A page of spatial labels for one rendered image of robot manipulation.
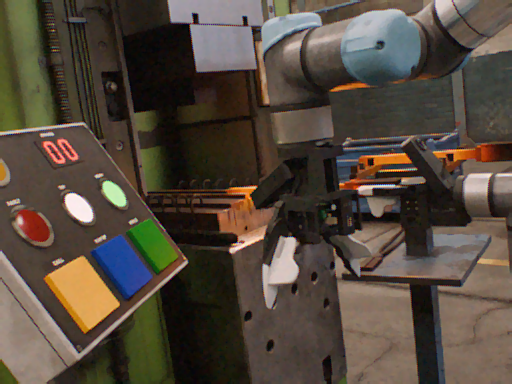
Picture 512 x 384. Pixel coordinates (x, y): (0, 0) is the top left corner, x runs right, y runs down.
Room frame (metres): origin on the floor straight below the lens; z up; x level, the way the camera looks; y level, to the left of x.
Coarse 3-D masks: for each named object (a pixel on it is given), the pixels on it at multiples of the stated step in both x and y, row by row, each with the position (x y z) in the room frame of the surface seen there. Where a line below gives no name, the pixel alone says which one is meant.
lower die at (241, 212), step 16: (160, 208) 1.32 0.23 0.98; (208, 208) 1.23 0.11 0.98; (224, 208) 1.20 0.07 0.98; (240, 208) 1.22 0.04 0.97; (272, 208) 1.31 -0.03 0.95; (176, 224) 1.24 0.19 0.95; (192, 224) 1.21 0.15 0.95; (208, 224) 1.18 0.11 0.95; (224, 224) 1.17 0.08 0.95; (240, 224) 1.21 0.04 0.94; (256, 224) 1.25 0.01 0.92
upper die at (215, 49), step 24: (192, 24) 1.17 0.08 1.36; (144, 48) 1.25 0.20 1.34; (168, 48) 1.20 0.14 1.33; (192, 48) 1.16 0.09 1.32; (216, 48) 1.21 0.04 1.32; (240, 48) 1.28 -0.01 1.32; (144, 72) 1.26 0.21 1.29; (168, 72) 1.21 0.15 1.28; (192, 72) 1.17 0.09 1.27; (216, 72) 1.24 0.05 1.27
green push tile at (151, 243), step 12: (132, 228) 0.79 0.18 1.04; (144, 228) 0.82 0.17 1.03; (156, 228) 0.85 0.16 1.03; (132, 240) 0.78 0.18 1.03; (144, 240) 0.79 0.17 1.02; (156, 240) 0.82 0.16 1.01; (144, 252) 0.78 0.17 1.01; (156, 252) 0.80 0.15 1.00; (168, 252) 0.83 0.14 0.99; (156, 264) 0.78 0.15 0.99; (168, 264) 0.80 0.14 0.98
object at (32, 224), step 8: (24, 216) 0.63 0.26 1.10; (32, 216) 0.64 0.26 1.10; (40, 216) 0.65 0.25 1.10; (24, 224) 0.62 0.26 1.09; (32, 224) 0.63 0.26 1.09; (40, 224) 0.64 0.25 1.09; (24, 232) 0.61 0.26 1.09; (32, 232) 0.62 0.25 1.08; (40, 232) 0.63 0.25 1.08; (48, 232) 0.64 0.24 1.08; (40, 240) 0.62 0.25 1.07
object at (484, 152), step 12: (492, 144) 1.37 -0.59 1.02; (504, 144) 1.36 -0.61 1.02; (372, 156) 1.54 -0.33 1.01; (384, 156) 1.51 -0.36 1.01; (396, 156) 1.50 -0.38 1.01; (444, 156) 1.43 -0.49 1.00; (456, 156) 1.41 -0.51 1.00; (468, 156) 1.40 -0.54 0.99; (480, 156) 1.38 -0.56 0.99; (492, 156) 1.38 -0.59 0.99; (504, 156) 1.36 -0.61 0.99
